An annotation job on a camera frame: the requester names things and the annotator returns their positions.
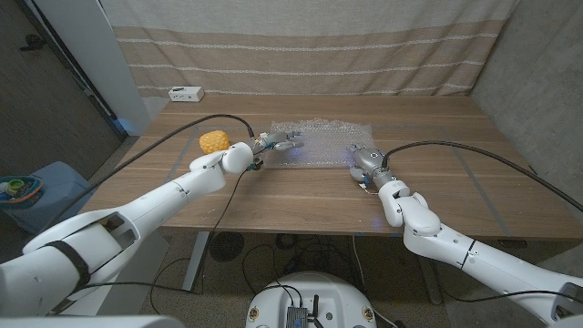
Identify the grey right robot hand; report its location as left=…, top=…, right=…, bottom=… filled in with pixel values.
left=346, top=142, right=396, bottom=187

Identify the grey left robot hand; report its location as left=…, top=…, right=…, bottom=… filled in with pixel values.
left=252, top=129, right=306, bottom=155

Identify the clear bubble wrap sheet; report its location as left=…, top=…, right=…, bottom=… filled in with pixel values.
left=263, top=118, right=375, bottom=169

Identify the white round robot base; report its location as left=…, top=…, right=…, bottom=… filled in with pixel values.
left=244, top=271, right=378, bottom=328

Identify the yellow sponge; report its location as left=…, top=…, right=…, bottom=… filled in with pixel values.
left=199, top=129, right=231, bottom=155

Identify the beige striped curtain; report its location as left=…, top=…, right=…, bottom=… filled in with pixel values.
left=98, top=0, right=521, bottom=98

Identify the white power strip box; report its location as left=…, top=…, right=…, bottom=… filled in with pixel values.
left=168, top=86, right=205, bottom=103

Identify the black round floor disc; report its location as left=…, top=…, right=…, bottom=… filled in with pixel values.
left=209, top=231, right=246, bottom=263

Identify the grey table leg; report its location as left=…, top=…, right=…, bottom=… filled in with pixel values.
left=418, top=237, right=444, bottom=305

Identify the white table leg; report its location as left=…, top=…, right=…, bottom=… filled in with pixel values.
left=181, top=231, right=211, bottom=294

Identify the grey electronics module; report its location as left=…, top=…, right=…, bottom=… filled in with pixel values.
left=284, top=294, right=325, bottom=328

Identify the blue storage bin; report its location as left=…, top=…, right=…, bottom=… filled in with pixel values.
left=0, top=160, right=97, bottom=236

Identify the teal orange toy bowl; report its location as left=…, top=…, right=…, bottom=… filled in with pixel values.
left=0, top=175, right=45, bottom=210

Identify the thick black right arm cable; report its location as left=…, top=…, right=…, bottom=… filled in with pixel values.
left=381, top=139, right=583, bottom=214

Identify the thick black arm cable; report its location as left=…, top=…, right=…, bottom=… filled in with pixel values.
left=43, top=113, right=256, bottom=231
left=381, top=139, right=583, bottom=214

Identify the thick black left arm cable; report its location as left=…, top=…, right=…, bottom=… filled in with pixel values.
left=43, top=113, right=256, bottom=231

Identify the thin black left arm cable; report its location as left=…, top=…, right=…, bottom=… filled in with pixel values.
left=84, top=168, right=251, bottom=295

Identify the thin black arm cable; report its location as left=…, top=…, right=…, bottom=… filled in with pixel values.
left=84, top=168, right=251, bottom=295
left=435, top=284, right=583, bottom=305

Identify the black floor cable bundle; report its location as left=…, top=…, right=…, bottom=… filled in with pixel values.
left=240, top=232, right=365, bottom=297

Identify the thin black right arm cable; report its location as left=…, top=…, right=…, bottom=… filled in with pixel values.
left=435, top=284, right=583, bottom=305

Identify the black strap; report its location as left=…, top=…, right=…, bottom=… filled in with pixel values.
left=42, top=240, right=93, bottom=293

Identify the black door handle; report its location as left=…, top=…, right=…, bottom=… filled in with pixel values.
left=18, top=34, right=46, bottom=51

